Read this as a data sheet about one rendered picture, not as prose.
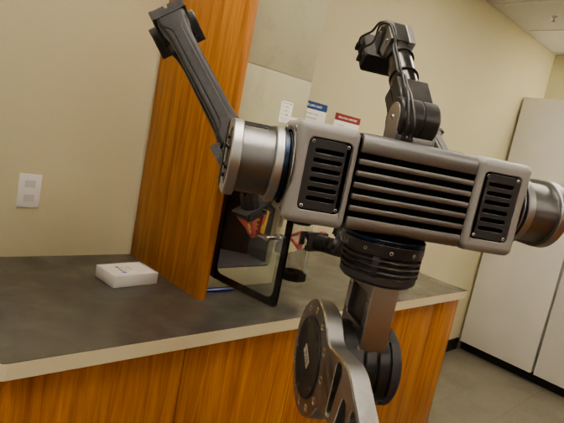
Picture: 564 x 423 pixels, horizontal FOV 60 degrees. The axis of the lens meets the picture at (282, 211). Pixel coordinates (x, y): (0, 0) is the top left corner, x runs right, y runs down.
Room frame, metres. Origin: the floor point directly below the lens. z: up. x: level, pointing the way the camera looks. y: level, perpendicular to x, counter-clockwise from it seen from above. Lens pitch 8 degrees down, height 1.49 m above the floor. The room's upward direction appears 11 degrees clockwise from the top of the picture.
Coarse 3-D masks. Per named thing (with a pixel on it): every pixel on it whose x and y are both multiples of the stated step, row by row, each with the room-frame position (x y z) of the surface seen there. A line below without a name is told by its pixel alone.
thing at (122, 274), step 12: (108, 264) 1.53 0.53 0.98; (120, 264) 1.56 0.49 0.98; (132, 264) 1.58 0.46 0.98; (144, 264) 1.60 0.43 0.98; (96, 276) 1.50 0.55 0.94; (108, 276) 1.45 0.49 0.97; (120, 276) 1.45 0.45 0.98; (132, 276) 1.48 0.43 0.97; (144, 276) 1.51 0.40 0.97; (156, 276) 1.55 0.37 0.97
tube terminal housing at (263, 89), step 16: (256, 80) 1.64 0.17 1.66; (272, 80) 1.69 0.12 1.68; (288, 80) 1.74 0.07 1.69; (256, 96) 1.65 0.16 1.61; (272, 96) 1.70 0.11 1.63; (288, 96) 1.75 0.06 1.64; (304, 96) 1.80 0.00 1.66; (240, 112) 1.61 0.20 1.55; (256, 112) 1.66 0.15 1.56; (272, 112) 1.71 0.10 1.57; (304, 112) 1.81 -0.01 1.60
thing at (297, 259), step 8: (296, 224) 1.70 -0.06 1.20; (304, 224) 1.69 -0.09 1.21; (296, 240) 1.69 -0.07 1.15; (304, 248) 1.69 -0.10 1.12; (288, 256) 1.70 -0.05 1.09; (296, 256) 1.69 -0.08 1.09; (304, 256) 1.70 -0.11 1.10; (288, 264) 1.69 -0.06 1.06; (296, 264) 1.69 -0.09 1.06; (304, 264) 1.70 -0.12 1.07; (296, 272) 1.69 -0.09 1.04; (304, 272) 1.71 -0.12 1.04
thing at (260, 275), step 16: (272, 208) 1.45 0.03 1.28; (224, 224) 1.57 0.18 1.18; (240, 224) 1.52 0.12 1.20; (272, 224) 1.44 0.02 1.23; (288, 224) 1.40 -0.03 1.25; (224, 240) 1.56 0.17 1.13; (240, 240) 1.52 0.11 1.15; (256, 240) 1.47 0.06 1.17; (272, 240) 1.43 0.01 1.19; (288, 240) 1.39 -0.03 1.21; (224, 256) 1.55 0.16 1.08; (240, 256) 1.51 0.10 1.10; (256, 256) 1.46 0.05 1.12; (272, 256) 1.42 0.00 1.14; (224, 272) 1.54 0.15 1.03; (240, 272) 1.50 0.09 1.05; (256, 272) 1.46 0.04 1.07; (272, 272) 1.42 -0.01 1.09; (240, 288) 1.49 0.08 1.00; (256, 288) 1.45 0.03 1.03; (272, 288) 1.41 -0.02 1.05; (272, 304) 1.40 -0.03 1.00
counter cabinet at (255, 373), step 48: (288, 336) 1.52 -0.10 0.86; (432, 336) 2.22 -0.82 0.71; (0, 384) 0.93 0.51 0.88; (48, 384) 1.00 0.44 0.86; (96, 384) 1.08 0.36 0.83; (144, 384) 1.17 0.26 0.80; (192, 384) 1.28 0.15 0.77; (240, 384) 1.40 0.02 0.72; (288, 384) 1.56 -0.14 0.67; (432, 384) 2.31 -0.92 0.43
